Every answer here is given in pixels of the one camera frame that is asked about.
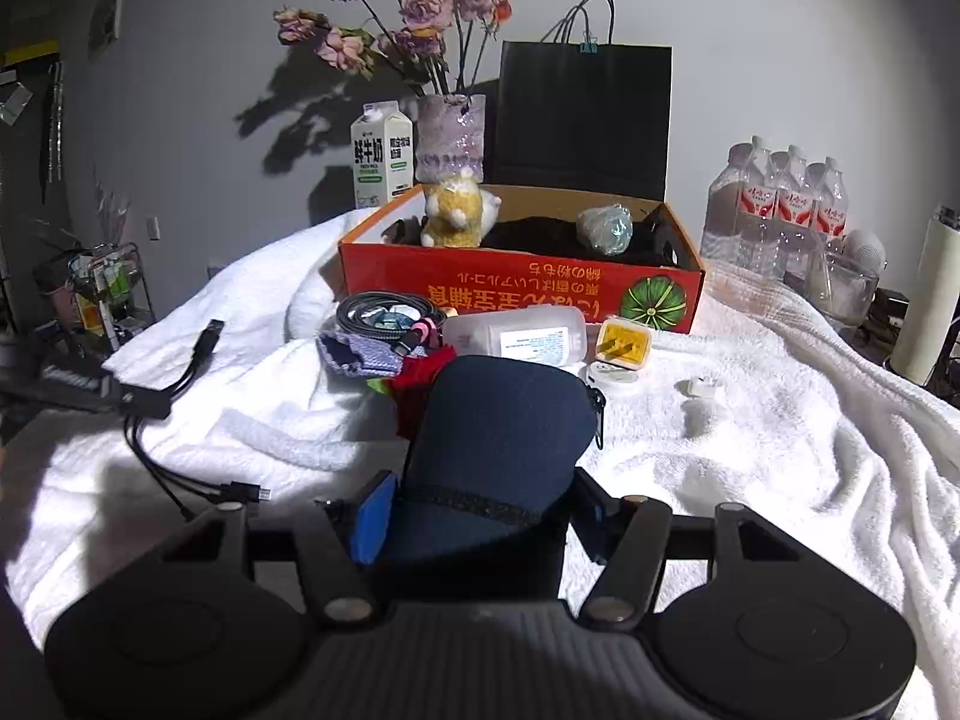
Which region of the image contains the white towel blanket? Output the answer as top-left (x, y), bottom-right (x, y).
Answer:
top-left (4, 195), bottom-right (960, 720)

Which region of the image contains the dried purple flower bouquet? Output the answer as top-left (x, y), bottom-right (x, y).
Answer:
top-left (272, 0), bottom-right (515, 98)

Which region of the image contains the black cloth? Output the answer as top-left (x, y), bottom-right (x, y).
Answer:
top-left (386, 214), bottom-right (687, 269)

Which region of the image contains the small yellow box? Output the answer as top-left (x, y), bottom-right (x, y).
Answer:
top-left (596, 317), bottom-right (655, 370)

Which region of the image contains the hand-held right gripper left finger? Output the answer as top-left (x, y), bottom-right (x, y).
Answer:
top-left (161, 471), bottom-right (398, 627)

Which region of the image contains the grey braided cable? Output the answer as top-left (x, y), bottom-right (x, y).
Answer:
top-left (335, 291), bottom-right (443, 338)

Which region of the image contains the pack of water bottles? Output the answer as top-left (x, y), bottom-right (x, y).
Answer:
top-left (700, 136), bottom-right (852, 278)

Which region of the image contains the black paper bag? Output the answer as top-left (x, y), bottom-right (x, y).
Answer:
top-left (491, 0), bottom-right (674, 203)

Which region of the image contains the white plastic bottle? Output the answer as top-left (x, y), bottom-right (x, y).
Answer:
top-left (442, 306), bottom-right (588, 368)

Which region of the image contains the black multi-plug cable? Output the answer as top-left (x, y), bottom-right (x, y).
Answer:
top-left (124, 319), bottom-right (275, 522)

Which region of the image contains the small white round case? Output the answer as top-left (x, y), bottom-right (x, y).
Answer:
top-left (585, 360), bottom-right (637, 391)

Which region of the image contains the white thermos bottle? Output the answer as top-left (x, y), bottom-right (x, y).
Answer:
top-left (890, 202), bottom-right (960, 387)

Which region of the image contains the glass pitcher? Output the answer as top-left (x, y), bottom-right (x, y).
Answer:
top-left (806, 247), bottom-right (880, 327)

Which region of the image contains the yellow white plush toy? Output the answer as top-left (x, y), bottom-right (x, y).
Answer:
top-left (420, 169), bottom-right (503, 248)

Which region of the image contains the clear wrapped plastic ball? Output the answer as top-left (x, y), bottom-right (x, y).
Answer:
top-left (576, 204), bottom-right (635, 256)

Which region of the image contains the red cloth flower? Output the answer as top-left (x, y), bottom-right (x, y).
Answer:
top-left (386, 345), bottom-right (458, 440)

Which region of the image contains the metal cart with clutter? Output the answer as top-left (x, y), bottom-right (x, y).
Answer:
top-left (34, 240), bottom-right (155, 353)

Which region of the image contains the white round speaker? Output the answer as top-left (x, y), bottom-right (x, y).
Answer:
top-left (840, 229), bottom-right (887, 271)

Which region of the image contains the orange cardboard box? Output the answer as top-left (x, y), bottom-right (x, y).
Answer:
top-left (337, 184), bottom-right (706, 336)

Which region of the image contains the navy blue zip pouch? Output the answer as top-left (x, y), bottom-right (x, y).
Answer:
top-left (386, 355), bottom-right (607, 567)

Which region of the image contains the white milk carton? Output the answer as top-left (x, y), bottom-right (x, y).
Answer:
top-left (350, 101), bottom-right (416, 211)

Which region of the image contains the purple white vase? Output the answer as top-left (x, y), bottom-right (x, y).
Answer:
top-left (415, 94), bottom-right (487, 185)

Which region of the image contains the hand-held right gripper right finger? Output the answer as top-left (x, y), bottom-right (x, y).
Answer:
top-left (574, 467), bottom-right (803, 627)

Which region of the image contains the purple knitted pouch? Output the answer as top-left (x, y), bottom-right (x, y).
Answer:
top-left (315, 330), bottom-right (410, 380)

